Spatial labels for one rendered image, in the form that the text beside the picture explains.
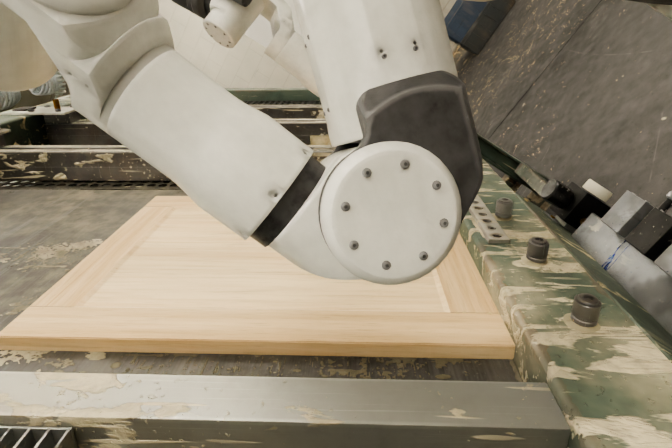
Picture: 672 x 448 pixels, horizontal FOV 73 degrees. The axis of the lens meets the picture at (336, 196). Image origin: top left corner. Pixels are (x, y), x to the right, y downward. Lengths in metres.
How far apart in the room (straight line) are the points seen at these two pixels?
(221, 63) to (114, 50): 6.04
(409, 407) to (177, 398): 0.20
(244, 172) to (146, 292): 0.41
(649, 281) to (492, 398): 0.31
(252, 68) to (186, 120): 5.93
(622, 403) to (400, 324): 0.22
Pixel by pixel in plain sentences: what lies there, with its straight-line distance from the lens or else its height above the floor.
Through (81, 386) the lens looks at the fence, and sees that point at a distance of 0.49.
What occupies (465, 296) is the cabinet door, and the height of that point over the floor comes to 0.92.
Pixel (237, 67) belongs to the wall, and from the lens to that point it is 6.25.
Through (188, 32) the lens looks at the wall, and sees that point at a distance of 6.39.
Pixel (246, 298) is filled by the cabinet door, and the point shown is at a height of 1.15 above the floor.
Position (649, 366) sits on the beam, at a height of 0.83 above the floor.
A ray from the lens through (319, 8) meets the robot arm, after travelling 0.28.
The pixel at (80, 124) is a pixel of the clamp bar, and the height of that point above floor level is 1.74.
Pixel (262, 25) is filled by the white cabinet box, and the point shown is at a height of 1.94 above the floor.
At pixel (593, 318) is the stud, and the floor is 0.86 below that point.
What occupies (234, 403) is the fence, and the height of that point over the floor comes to 1.13.
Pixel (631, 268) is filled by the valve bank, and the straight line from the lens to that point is 0.71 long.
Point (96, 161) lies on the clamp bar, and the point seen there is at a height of 1.55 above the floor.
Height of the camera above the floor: 1.20
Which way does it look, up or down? 9 degrees down
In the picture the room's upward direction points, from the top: 60 degrees counter-clockwise
